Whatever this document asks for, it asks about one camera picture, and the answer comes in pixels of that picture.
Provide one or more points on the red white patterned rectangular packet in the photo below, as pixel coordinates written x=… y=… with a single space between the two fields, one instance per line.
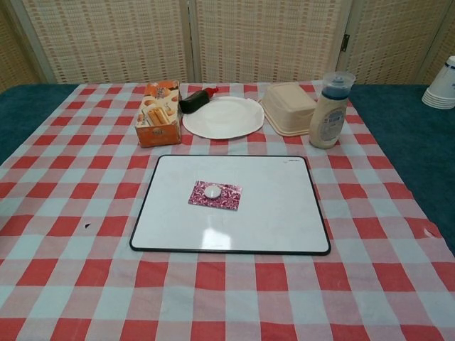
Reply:
x=231 y=201

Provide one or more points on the white paper plate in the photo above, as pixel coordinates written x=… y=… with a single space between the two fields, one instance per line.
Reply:
x=224 y=119

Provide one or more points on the black sauce bottle red cap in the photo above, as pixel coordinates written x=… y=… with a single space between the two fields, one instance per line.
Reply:
x=193 y=101

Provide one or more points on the beige plastic food container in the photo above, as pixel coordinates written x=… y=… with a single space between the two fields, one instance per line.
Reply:
x=288 y=106

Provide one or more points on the orange biscuit box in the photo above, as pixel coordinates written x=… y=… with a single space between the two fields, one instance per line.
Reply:
x=156 y=117

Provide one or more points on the mayonnaise bottle blue cap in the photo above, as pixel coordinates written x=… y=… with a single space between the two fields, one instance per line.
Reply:
x=327 y=120

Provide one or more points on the red white checkered tablecloth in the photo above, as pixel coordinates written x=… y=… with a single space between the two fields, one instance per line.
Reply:
x=227 y=291

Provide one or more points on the woven bamboo screen panel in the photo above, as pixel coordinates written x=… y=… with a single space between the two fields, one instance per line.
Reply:
x=387 y=39
x=106 y=39
x=266 y=39
x=10 y=53
x=444 y=32

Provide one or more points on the metal screen hinge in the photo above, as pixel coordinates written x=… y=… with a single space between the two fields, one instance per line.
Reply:
x=345 y=42

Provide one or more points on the stack of white paper cups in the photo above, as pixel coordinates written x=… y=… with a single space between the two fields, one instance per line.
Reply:
x=442 y=89

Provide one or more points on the white dry-erase board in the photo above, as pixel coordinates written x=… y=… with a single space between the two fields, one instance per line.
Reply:
x=266 y=213

